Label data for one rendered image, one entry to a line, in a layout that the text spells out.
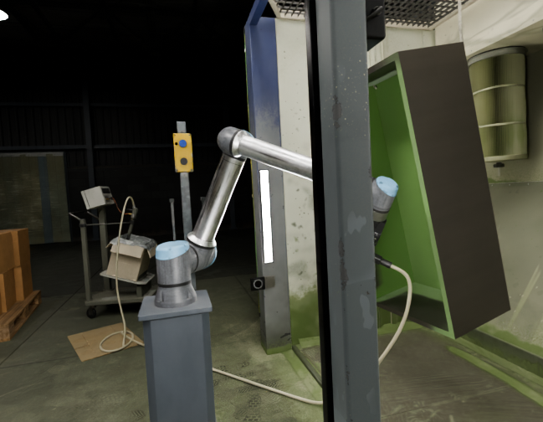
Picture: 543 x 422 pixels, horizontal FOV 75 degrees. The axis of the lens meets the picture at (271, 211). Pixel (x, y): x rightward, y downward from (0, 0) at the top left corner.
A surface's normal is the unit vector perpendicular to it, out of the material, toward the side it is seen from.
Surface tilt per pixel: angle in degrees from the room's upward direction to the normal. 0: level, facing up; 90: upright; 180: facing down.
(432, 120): 89
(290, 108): 90
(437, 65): 89
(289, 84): 90
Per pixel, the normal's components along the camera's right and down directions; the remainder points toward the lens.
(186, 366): 0.26, 0.04
